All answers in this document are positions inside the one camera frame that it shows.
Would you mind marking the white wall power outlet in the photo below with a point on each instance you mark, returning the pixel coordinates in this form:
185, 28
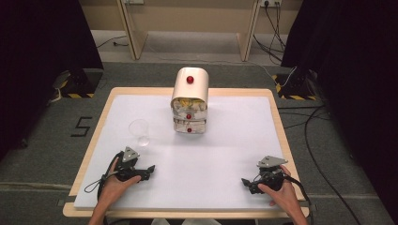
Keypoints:
270, 2
134, 1

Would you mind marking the light wooden table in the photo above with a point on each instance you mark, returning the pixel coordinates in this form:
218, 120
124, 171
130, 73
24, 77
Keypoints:
94, 146

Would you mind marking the wooden desk frame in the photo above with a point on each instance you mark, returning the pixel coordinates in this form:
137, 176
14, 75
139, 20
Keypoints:
137, 37

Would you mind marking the person's white clothing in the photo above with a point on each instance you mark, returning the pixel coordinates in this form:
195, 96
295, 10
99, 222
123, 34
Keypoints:
184, 222

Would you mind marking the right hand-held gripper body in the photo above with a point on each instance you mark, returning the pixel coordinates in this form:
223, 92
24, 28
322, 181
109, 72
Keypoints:
270, 179

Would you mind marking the person's left hand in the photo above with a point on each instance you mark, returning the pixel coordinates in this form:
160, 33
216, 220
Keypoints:
114, 189

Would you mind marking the black curtain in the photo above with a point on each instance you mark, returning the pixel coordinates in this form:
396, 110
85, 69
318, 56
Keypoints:
353, 62
37, 62

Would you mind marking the cream drawer cabinet red knobs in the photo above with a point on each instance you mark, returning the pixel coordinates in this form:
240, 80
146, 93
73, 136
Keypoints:
190, 89

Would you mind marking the person's right hand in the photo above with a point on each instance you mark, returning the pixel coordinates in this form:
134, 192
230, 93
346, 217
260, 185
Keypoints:
286, 197

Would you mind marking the yellow packets in cabinet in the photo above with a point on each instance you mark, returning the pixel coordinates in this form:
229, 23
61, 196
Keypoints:
187, 101

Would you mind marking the clear glass cup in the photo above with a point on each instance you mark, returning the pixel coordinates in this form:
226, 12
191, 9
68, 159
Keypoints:
140, 131

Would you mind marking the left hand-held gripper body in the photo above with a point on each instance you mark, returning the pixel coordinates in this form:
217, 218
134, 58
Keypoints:
130, 170

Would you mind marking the white foam board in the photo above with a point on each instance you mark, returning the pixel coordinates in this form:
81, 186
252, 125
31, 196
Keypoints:
194, 162

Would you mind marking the black yellow striped stand base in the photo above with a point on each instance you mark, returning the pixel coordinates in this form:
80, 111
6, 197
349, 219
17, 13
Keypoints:
78, 84
292, 87

